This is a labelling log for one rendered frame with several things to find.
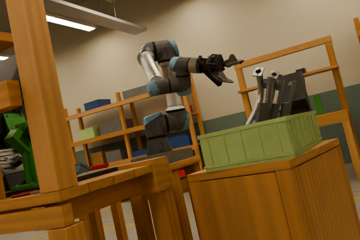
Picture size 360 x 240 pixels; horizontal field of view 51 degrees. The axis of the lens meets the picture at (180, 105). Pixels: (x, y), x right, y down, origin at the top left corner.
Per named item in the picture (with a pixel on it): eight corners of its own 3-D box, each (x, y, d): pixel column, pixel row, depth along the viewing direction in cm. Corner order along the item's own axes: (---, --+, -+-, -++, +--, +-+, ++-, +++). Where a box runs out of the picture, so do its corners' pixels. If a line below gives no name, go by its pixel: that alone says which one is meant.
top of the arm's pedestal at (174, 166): (156, 170, 239) (155, 163, 239) (200, 162, 223) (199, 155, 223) (124, 179, 211) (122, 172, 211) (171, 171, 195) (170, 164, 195)
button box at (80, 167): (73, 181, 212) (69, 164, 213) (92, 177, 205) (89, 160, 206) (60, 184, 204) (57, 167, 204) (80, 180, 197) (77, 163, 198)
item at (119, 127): (205, 190, 678) (179, 72, 699) (79, 209, 810) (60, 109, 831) (216, 184, 727) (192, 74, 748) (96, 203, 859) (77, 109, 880)
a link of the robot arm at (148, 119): (145, 139, 223) (141, 116, 225) (167, 134, 226) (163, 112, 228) (147, 137, 212) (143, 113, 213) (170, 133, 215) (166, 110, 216)
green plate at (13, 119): (27, 155, 197) (13, 120, 201) (36, 148, 193) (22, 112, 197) (7, 159, 187) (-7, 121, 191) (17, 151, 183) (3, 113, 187)
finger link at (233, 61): (242, 52, 174) (223, 59, 175) (244, 62, 178) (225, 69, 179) (240, 49, 177) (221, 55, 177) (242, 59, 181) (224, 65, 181)
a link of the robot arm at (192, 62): (190, 76, 185) (197, 65, 189) (199, 76, 182) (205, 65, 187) (186, 64, 180) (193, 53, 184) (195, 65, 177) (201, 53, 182)
